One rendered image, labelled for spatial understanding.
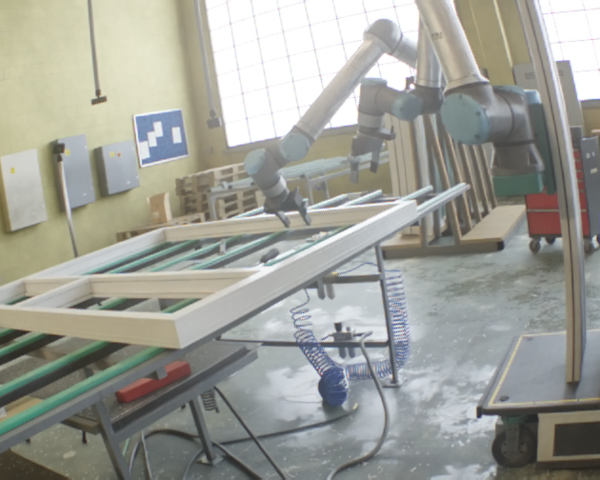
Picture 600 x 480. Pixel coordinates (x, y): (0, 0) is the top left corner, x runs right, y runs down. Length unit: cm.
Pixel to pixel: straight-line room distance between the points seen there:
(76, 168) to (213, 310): 790
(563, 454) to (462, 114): 119
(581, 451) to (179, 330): 139
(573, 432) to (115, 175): 870
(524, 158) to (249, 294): 88
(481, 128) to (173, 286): 104
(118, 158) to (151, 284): 794
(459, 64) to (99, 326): 121
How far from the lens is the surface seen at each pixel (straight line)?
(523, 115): 183
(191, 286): 191
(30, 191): 875
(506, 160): 182
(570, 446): 208
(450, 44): 173
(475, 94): 168
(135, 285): 210
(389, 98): 192
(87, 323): 167
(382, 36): 214
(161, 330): 144
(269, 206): 225
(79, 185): 930
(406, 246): 601
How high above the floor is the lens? 127
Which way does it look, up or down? 10 degrees down
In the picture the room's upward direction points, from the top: 10 degrees counter-clockwise
